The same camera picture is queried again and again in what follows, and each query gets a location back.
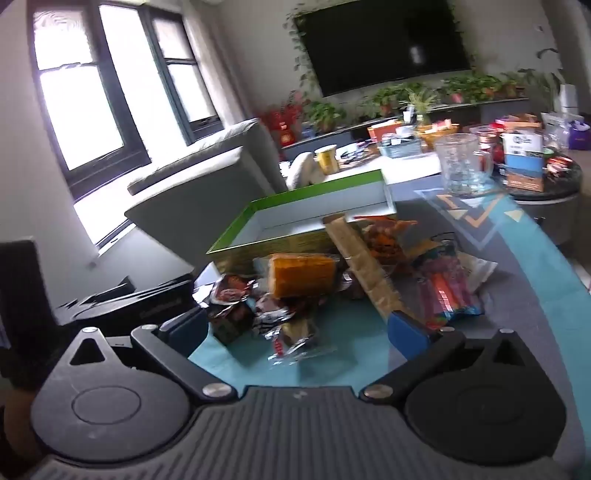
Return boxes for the blue plastic basket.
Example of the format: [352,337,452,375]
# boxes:
[378,138,422,159]

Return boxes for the round white coffee table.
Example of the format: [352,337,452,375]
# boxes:
[312,152,442,185]

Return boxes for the long tan biscuit pack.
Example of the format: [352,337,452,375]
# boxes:
[322,214,415,321]

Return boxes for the orange bread snack pack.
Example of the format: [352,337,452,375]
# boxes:
[269,253,338,299]

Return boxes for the green cardboard box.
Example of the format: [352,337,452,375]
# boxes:
[206,170,396,273]

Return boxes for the orange chips bag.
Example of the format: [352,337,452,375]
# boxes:
[356,215,418,272]

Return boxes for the red black spicy snack pack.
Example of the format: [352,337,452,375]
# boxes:
[207,274,256,346]

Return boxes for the pink red stick snack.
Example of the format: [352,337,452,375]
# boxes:
[412,242,484,329]

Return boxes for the grey armchair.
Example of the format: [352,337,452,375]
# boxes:
[124,119,287,270]

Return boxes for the yellow canister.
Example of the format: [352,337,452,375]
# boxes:
[315,145,339,175]

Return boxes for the clear glass mug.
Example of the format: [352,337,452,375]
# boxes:
[434,133,495,197]

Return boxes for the spider plant in vase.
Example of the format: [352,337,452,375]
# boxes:
[403,87,439,126]

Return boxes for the yellow wicker basket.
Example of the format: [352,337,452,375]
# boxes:
[415,122,460,151]

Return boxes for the dark window frame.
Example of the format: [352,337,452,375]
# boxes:
[27,1,222,201]

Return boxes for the red flower decoration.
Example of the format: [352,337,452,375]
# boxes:
[259,90,304,149]

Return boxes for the black wall television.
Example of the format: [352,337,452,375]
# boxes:
[294,0,471,96]

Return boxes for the blue white carton box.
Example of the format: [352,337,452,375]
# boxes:
[502,130,546,193]

